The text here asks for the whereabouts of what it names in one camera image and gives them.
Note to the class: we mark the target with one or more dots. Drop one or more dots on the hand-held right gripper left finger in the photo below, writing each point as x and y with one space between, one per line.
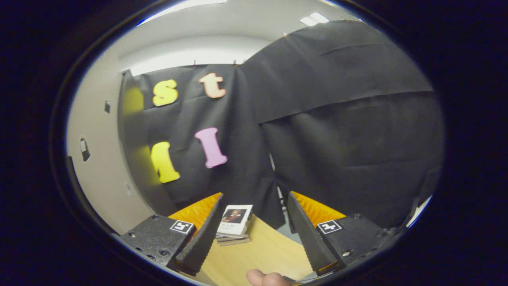
198 246

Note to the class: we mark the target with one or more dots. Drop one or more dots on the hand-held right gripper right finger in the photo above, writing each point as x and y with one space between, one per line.
307 238

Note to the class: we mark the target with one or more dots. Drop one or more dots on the grey cabinet door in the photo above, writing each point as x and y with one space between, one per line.
103 178

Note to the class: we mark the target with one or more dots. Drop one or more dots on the brown book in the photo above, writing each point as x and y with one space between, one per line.
234 241

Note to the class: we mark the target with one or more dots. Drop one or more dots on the white portrait book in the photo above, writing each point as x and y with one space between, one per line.
234 226

